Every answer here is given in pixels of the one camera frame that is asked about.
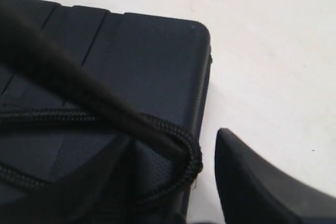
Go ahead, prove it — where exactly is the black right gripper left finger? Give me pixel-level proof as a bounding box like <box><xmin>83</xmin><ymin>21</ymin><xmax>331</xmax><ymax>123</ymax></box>
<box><xmin>39</xmin><ymin>136</ymin><xmax>190</xmax><ymax>224</ymax></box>

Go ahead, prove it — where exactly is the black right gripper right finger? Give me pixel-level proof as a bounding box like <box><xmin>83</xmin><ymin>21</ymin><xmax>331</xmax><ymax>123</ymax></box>
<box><xmin>214</xmin><ymin>129</ymin><xmax>335</xmax><ymax>224</ymax></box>

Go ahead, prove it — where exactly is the black cord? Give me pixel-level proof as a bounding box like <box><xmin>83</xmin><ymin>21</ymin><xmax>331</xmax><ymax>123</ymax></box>
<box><xmin>0</xmin><ymin>6</ymin><xmax>204</xmax><ymax>209</ymax></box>

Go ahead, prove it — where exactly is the black plastic carrying case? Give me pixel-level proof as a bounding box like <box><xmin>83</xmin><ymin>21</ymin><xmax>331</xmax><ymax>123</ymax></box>
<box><xmin>1</xmin><ymin>0</ymin><xmax>211</xmax><ymax>223</ymax></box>

